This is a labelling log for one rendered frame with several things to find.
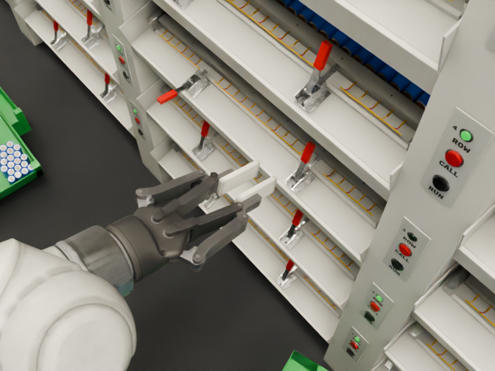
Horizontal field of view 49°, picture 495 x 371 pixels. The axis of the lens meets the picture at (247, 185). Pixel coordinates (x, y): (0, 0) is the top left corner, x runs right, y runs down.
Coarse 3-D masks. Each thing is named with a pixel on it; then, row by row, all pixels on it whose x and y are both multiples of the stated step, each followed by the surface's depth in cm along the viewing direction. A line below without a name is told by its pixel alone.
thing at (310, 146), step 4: (308, 144) 80; (312, 144) 80; (308, 148) 80; (312, 148) 80; (304, 152) 81; (308, 152) 81; (312, 152) 81; (304, 156) 82; (308, 156) 81; (304, 160) 82; (308, 160) 82; (300, 164) 83; (304, 164) 82; (300, 168) 83; (304, 168) 83; (296, 172) 84; (300, 172) 84; (296, 176) 85; (300, 176) 84
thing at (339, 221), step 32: (128, 32) 103; (160, 64) 102; (224, 96) 96; (224, 128) 94; (256, 128) 92; (288, 160) 89; (320, 160) 87; (288, 192) 86; (320, 192) 85; (352, 192) 84; (320, 224) 83; (352, 224) 82; (352, 256) 82
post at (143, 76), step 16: (128, 0) 98; (144, 0) 101; (112, 16) 104; (128, 16) 101; (112, 32) 109; (112, 48) 115; (128, 48) 107; (144, 64) 112; (144, 80) 115; (128, 96) 125; (144, 112) 122; (144, 128) 130; (160, 128) 129; (144, 144) 138; (144, 160) 147; (160, 176) 143
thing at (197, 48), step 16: (176, 32) 100; (192, 48) 98; (208, 64) 98; (224, 64) 95; (240, 80) 93; (256, 96) 92; (272, 112) 90; (288, 128) 88; (288, 144) 89; (304, 144) 88; (336, 160) 84; (352, 176) 83; (368, 192) 81; (384, 208) 80
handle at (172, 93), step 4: (188, 84) 96; (192, 84) 96; (180, 88) 95; (184, 88) 95; (168, 92) 94; (172, 92) 94; (176, 92) 94; (180, 92) 95; (160, 96) 93; (164, 96) 94; (168, 96) 94; (172, 96) 94; (160, 100) 93; (164, 100) 93; (168, 100) 94
